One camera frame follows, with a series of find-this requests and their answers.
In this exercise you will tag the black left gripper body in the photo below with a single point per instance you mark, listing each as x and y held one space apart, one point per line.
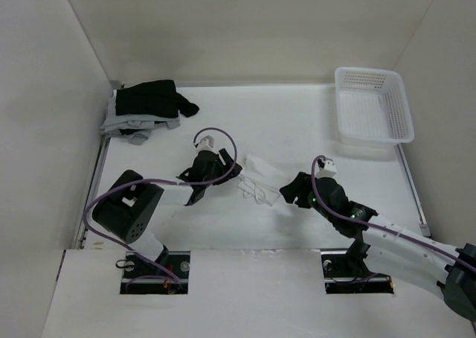
219 170

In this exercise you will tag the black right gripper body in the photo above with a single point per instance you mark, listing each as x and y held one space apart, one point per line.
306 197

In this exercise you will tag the white tank top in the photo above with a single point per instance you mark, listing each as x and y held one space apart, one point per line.
261 180

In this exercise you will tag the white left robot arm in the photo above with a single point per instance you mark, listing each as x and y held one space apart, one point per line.
126 214

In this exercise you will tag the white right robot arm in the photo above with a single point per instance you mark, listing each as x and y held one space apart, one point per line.
381 246

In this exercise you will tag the grey folded tank top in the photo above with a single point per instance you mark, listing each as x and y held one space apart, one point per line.
136 129

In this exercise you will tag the black folded tank top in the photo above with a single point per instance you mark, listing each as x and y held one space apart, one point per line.
158 98

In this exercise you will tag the white plastic mesh basket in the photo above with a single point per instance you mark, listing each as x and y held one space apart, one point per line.
372 108

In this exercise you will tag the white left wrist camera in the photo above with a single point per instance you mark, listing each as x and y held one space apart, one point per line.
205 144

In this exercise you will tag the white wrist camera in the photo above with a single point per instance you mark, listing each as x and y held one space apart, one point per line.
326 168
205 144

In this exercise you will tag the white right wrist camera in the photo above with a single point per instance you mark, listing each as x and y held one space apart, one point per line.
326 168

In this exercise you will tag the aluminium right table rail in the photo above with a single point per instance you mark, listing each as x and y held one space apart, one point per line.
409 181

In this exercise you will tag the aluminium table rail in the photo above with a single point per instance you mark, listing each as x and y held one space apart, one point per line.
409 181
80 231

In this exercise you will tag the aluminium left table rail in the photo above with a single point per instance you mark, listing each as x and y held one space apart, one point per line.
80 231

